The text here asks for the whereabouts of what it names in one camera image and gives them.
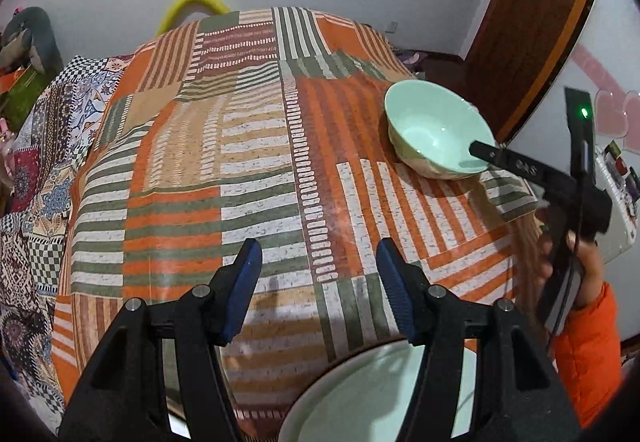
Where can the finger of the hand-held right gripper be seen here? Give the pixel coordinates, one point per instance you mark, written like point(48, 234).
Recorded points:
point(520, 166)

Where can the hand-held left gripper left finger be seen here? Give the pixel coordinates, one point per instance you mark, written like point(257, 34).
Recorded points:
point(245, 282)

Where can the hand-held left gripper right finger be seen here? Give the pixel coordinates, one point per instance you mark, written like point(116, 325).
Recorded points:
point(395, 287)

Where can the light green bowl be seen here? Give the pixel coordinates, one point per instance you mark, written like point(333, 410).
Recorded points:
point(430, 121)

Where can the large white plate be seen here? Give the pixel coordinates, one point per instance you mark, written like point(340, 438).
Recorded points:
point(299, 399)

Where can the person's right forearm orange sleeve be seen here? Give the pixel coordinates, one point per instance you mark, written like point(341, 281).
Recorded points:
point(590, 362)

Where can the person's right hand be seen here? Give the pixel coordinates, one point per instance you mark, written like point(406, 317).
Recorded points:
point(590, 267)

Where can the white sticker covered box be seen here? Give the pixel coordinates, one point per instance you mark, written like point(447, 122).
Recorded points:
point(620, 212)

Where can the orange striped tablecloth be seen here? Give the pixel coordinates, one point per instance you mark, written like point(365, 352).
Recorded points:
point(250, 146)

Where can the brown wooden door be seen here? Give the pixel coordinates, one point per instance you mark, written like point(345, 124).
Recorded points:
point(540, 21)

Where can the white cabinet with pink hearts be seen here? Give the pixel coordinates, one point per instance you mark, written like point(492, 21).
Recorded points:
point(615, 46)

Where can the patchwork patterned blanket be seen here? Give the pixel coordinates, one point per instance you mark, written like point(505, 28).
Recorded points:
point(35, 222)

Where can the pink rabbit toy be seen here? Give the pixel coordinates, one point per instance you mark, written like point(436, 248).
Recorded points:
point(4, 146)

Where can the yellow fuzzy hoop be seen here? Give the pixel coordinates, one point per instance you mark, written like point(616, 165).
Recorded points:
point(192, 0)

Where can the olive green box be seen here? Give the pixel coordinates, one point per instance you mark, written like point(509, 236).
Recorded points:
point(22, 94)

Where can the grey stuffed toy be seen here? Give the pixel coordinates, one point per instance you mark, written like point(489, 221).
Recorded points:
point(30, 36)

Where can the wall outlet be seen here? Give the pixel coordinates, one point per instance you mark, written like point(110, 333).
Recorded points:
point(392, 26)

